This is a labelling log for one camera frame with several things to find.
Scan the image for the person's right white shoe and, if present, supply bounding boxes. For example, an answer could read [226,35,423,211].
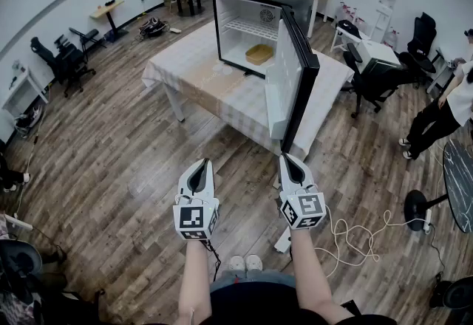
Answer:
[245,254,265,273]

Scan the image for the black marble round table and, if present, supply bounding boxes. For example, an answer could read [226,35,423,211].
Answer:
[404,138,473,234]

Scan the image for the white water dispenser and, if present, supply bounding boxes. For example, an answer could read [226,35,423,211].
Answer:
[370,0,398,44]

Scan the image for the white power strip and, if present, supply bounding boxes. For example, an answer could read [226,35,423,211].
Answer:
[422,208,434,235]

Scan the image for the person's left forearm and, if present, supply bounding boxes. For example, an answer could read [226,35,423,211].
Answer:
[177,239,216,325]

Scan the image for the small wooden side table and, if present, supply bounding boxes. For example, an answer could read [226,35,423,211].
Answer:
[89,0,130,41]

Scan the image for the large clear water jug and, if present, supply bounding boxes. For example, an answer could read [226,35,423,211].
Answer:
[381,26,402,51]

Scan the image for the white shelf desk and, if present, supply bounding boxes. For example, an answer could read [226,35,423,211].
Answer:
[1,64,51,122]

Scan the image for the person's black shirt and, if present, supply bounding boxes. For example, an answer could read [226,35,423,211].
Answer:
[140,280,398,325]

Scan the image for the white drawer cabinet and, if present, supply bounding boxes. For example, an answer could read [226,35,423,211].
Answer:
[359,38,402,75]

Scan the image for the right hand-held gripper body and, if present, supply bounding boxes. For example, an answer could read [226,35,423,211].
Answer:
[277,184,328,232]

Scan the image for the person's left white shoe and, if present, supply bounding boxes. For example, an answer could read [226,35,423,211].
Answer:
[228,255,247,273]

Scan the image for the black mini fridge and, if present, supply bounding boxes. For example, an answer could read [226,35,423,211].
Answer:
[211,0,321,164]

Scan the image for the black floor fan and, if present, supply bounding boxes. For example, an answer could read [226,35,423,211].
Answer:
[428,274,473,312]

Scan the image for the person's blue jeans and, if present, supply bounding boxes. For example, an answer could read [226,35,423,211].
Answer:
[209,268,297,292]

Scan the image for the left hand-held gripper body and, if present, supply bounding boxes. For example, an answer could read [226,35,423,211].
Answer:
[172,188,220,242]

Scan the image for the black office chair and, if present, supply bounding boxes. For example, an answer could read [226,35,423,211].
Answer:
[30,34,98,99]
[398,12,443,85]
[341,42,412,120]

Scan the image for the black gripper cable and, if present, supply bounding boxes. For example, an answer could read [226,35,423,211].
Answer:
[200,238,223,283]

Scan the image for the sneaker on floor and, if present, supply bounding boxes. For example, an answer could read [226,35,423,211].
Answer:
[14,105,44,129]

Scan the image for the black folding chair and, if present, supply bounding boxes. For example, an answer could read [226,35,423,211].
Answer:
[68,27,107,59]

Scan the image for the black bag with cables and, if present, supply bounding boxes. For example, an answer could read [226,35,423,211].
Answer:
[137,17,169,41]

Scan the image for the person's white shoe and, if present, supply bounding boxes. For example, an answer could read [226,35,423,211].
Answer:
[228,255,247,273]
[245,254,265,273]

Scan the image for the person's right forearm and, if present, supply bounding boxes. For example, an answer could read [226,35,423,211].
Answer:
[290,227,356,325]

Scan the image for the white wire fridge shelf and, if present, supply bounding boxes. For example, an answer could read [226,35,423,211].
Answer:
[224,18,280,42]

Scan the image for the white chair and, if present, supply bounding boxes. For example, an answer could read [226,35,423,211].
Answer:
[329,19,365,55]

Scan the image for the white floor cable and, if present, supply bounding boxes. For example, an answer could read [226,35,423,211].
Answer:
[313,208,430,277]

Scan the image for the table with checked tablecloth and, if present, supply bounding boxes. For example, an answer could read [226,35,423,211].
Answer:
[141,20,355,162]

